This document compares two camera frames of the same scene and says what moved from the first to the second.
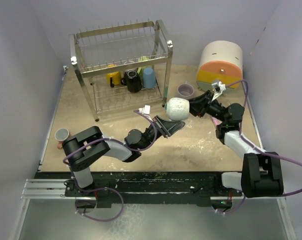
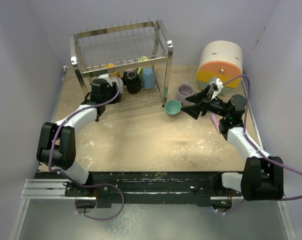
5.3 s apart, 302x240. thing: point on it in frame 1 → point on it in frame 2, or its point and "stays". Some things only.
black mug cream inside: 133,80 stays
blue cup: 149,78 stays
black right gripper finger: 198,109 stays
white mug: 177,109 → 121,85
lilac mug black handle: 129,62 stays
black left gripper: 171,126 → 114,90
